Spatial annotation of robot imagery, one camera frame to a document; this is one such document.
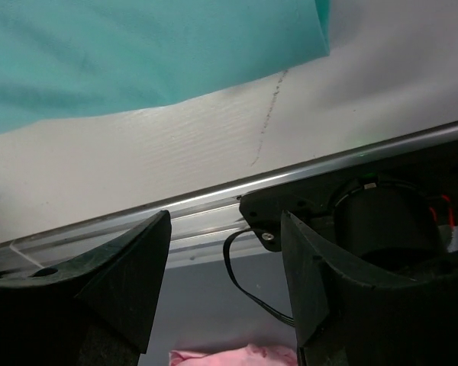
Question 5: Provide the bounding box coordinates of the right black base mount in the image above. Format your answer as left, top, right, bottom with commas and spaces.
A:
240, 147, 458, 255

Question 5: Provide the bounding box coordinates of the thin black wire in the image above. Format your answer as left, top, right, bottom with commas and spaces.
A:
222, 226, 295, 326

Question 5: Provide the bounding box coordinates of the aluminium front rail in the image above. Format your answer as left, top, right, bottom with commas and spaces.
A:
0, 121, 458, 276

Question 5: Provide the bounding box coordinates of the teal t-shirt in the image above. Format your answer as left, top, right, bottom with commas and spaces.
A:
0, 1, 331, 133

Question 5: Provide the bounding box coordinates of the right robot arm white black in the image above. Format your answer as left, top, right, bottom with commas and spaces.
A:
0, 178, 458, 365

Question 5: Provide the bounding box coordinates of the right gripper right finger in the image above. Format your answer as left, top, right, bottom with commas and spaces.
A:
281, 212, 458, 365

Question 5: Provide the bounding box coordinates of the pink cloth below table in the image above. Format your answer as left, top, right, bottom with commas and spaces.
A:
169, 344, 298, 366

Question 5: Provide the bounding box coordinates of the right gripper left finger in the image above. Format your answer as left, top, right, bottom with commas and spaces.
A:
0, 210, 171, 365

